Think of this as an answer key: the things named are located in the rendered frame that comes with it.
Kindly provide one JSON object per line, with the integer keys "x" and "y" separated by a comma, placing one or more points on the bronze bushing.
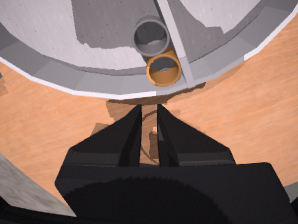
{"x": 164, "y": 78}

